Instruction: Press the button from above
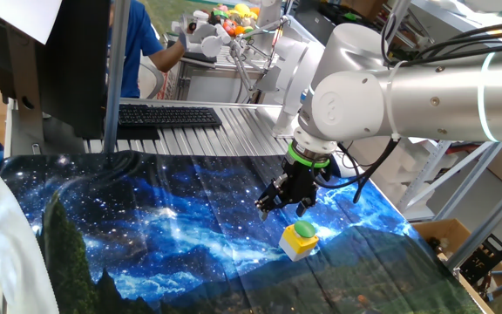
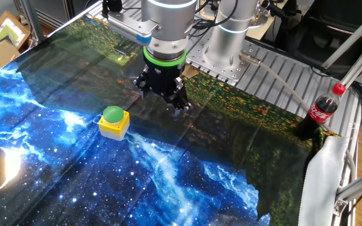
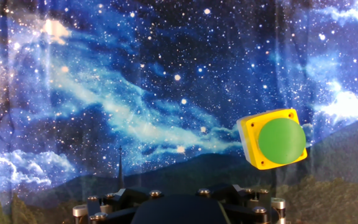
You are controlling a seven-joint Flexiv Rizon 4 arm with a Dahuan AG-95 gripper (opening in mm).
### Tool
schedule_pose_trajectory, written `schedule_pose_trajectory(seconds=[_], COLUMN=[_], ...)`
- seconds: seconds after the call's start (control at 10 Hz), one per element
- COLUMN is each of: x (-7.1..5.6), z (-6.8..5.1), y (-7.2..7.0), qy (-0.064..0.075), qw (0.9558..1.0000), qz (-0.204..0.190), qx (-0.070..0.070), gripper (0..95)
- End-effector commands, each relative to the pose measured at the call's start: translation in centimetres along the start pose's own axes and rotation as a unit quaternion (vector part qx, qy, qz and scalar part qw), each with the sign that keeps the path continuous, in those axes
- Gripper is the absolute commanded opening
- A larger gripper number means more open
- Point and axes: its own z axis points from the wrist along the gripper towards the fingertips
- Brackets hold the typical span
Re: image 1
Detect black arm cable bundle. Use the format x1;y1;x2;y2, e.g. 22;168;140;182
380;12;502;67

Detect white paper sheet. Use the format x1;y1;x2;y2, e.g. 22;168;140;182
0;0;64;45

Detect person in blue shirt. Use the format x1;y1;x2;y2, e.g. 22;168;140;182
106;0;187;99

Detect black perforated metal bracket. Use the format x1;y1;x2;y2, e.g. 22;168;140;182
459;234;502;285

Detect white foam blocks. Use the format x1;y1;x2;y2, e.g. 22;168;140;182
349;139;418;206

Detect black computer keyboard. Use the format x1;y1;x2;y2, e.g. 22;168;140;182
117;103;224;130

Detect white chair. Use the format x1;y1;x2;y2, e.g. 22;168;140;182
139;56;166;99

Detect white handheld robot device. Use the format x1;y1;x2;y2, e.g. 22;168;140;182
171;10;234;58

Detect starry night sky cloth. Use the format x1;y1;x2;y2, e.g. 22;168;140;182
0;150;485;314

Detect silver rod linkage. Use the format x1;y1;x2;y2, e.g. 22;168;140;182
227;17;289;104

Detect black flat box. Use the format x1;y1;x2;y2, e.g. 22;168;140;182
183;50;218;65

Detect black computer monitor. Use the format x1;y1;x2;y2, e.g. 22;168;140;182
0;0;112;141

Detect pile of colourful toys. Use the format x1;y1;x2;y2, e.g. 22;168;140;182
207;3;261;37

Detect grey metal background table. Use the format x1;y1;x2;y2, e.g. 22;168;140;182
170;56;278;105

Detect brown cardboard box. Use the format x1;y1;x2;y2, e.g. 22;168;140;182
411;217;502;314

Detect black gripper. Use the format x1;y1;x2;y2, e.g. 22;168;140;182
254;161;334;222

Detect yellow box green push button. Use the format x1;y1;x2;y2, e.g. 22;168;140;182
278;220;321;263

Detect black mouse pad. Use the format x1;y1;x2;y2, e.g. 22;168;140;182
115;125;161;142

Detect white cloth strip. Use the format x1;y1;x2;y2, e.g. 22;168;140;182
0;163;60;314

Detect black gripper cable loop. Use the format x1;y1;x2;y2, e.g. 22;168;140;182
311;135;403;205

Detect grey metal shelf rack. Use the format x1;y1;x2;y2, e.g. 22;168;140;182
397;139;502;222

